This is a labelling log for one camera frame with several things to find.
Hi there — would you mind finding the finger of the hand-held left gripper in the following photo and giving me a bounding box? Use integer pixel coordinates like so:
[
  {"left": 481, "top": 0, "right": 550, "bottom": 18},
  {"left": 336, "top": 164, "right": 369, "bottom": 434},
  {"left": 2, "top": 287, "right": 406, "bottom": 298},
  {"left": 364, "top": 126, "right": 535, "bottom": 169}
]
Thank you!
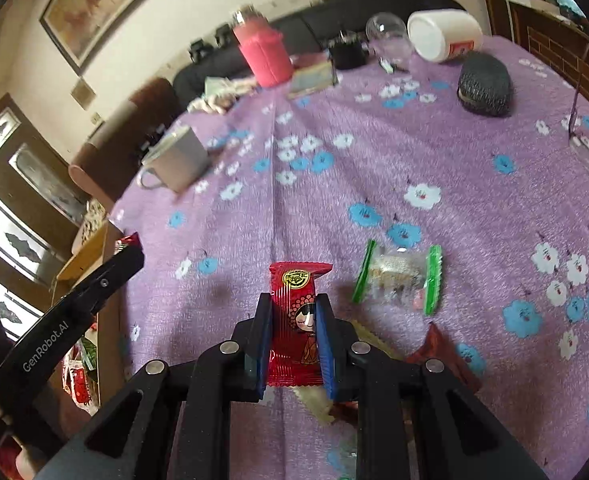
[{"left": 72, "top": 244, "right": 145, "bottom": 313}]

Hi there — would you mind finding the small black box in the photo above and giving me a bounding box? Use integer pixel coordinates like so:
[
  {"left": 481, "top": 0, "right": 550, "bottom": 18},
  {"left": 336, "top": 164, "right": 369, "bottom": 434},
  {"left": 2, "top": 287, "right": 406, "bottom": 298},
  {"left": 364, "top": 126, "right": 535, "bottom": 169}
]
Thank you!
[{"left": 329, "top": 30, "right": 370, "bottom": 71}]

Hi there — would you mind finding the pink knit-sleeved thermos bottle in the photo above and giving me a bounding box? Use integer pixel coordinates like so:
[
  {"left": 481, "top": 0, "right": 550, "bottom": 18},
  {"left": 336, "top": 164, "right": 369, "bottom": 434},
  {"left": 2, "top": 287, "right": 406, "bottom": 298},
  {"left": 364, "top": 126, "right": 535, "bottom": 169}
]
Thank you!
[{"left": 232, "top": 5, "right": 294, "bottom": 88}]

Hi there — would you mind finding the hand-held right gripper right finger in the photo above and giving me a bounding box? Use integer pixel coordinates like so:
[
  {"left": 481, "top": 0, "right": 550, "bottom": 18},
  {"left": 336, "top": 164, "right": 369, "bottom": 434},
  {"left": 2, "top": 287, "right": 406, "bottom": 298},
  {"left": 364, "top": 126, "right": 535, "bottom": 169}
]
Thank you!
[{"left": 317, "top": 294, "right": 550, "bottom": 480}]

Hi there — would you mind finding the black sofa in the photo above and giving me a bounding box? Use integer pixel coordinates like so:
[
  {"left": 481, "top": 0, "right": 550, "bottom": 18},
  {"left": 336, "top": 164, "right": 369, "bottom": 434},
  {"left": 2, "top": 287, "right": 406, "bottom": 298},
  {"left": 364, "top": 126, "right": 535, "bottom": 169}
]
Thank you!
[{"left": 172, "top": 0, "right": 468, "bottom": 106}]

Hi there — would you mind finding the cardboard box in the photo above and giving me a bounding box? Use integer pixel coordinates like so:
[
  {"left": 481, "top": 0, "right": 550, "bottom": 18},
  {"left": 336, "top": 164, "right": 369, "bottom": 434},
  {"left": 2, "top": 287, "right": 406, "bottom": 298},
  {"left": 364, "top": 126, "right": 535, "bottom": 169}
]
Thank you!
[{"left": 49, "top": 220, "right": 125, "bottom": 431}]

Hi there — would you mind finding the white rag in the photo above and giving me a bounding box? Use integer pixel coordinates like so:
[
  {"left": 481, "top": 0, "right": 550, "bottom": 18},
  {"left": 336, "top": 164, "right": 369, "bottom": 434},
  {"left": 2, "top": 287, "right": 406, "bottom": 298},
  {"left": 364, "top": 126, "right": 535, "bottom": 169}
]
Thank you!
[{"left": 187, "top": 76, "right": 260, "bottom": 116}]

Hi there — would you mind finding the green-edged clear snack packet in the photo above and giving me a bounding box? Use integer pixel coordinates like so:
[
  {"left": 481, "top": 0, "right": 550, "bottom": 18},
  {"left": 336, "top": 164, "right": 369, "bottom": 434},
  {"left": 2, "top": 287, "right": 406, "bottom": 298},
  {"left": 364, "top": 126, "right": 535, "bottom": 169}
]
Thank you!
[{"left": 352, "top": 239, "right": 444, "bottom": 317}]

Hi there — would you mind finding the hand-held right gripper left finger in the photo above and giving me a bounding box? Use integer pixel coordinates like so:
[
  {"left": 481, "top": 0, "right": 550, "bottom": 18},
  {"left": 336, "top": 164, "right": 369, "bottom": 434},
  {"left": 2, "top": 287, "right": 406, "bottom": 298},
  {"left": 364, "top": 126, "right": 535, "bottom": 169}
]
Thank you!
[{"left": 47, "top": 294, "right": 274, "bottom": 480}]

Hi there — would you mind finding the clear glass bowl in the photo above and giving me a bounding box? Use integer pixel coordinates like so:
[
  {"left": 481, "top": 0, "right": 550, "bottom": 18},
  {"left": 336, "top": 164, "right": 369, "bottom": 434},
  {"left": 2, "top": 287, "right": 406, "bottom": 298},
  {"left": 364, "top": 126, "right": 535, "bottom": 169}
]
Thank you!
[{"left": 365, "top": 12, "right": 415, "bottom": 68}]

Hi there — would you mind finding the framed picture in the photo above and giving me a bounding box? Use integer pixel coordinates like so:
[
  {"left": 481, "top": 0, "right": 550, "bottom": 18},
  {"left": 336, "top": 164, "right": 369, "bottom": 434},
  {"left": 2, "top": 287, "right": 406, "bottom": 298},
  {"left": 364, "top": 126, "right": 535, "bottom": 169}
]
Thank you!
[{"left": 39, "top": 0, "right": 185, "bottom": 73}]

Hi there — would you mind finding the red cartoon snack packet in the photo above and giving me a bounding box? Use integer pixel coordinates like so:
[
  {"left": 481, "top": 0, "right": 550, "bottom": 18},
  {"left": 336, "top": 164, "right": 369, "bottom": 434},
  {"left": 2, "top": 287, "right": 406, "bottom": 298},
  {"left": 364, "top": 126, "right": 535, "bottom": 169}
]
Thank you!
[{"left": 268, "top": 261, "right": 333, "bottom": 388}]

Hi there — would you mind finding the brown chair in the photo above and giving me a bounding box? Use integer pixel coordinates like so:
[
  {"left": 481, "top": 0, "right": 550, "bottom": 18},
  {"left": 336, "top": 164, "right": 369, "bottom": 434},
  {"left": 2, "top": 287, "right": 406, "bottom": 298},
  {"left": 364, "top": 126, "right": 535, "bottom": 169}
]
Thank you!
[{"left": 68, "top": 77, "right": 185, "bottom": 211}]

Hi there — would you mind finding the brown snack packet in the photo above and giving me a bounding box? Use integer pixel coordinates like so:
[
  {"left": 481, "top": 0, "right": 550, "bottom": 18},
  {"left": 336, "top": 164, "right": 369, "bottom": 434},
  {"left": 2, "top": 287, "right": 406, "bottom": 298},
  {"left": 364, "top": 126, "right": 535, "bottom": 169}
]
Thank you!
[{"left": 405, "top": 322, "right": 483, "bottom": 396}]

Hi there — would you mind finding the white mug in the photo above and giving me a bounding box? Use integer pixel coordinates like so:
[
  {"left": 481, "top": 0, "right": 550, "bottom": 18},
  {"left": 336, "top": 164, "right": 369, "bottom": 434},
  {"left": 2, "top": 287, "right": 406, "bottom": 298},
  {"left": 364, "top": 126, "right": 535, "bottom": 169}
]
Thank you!
[{"left": 137, "top": 125, "right": 210, "bottom": 193}]

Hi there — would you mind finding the green snack packet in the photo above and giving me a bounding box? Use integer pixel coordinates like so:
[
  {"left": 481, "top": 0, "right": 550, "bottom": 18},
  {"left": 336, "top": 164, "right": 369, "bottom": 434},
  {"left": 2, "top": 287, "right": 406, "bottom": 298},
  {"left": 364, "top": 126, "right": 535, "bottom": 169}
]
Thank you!
[{"left": 79, "top": 337, "right": 99, "bottom": 371}]

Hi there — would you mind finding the white plastic jar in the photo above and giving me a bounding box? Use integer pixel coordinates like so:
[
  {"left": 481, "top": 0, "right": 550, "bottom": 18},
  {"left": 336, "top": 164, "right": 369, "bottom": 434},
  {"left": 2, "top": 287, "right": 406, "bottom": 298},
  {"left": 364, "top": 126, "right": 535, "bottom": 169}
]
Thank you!
[{"left": 407, "top": 9, "right": 484, "bottom": 64}]

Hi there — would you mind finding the black glasses case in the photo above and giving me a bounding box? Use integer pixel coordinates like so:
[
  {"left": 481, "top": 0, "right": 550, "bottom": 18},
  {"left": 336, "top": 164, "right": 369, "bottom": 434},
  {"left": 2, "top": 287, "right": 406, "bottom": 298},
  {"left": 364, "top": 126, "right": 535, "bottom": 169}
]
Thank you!
[{"left": 457, "top": 52, "right": 514, "bottom": 117}]

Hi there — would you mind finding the wooden glass-panel cupboard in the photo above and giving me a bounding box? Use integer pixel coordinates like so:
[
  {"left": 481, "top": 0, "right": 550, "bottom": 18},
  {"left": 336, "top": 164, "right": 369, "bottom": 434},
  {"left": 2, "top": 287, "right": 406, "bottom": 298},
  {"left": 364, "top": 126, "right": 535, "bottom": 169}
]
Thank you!
[{"left": 0, "top": 92, "right": 90, "bottom": 341}]

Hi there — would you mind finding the white patterned bag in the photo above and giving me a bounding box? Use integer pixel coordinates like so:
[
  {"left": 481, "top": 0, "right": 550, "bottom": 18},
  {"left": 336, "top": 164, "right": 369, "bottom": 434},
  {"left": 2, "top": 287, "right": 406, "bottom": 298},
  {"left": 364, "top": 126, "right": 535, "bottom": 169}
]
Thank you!
[{"left": 72, "top": 200, "right": 108, "bottom": 253}]

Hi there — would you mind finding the beige long snack packet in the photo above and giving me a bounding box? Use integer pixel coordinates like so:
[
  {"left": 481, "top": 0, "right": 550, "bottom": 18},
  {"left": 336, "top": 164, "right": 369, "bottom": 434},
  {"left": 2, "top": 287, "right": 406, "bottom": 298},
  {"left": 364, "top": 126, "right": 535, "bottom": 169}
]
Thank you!
[{"left": 294, "top": 317, "right": 405, "bottom": 426}]

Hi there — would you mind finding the red white printed packet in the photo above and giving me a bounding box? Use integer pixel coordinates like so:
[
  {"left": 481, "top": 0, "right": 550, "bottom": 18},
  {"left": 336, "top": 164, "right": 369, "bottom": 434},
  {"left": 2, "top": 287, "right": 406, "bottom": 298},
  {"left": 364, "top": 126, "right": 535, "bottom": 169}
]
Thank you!
[{"left": 63, "top": 362, "right": 99, "bottom": 417}]

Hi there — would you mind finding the wooden cabinet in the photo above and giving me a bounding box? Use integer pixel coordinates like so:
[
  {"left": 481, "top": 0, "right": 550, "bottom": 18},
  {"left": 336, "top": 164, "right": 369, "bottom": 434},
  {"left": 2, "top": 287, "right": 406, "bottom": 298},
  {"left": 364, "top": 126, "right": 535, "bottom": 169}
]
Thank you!
[{"left": 475, "top": 0, "right": 589, "bottom": 126}]

